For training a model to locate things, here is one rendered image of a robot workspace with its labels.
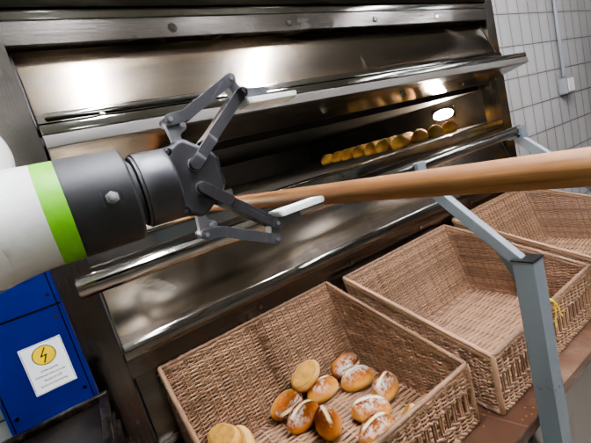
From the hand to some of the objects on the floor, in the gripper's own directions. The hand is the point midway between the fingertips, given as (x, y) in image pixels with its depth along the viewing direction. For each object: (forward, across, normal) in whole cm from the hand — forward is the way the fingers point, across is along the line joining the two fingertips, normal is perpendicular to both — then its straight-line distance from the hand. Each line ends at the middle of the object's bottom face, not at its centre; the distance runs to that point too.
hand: (297, 150), depth 46 cm
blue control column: (-40, +126, -149) cm, 199 cm away
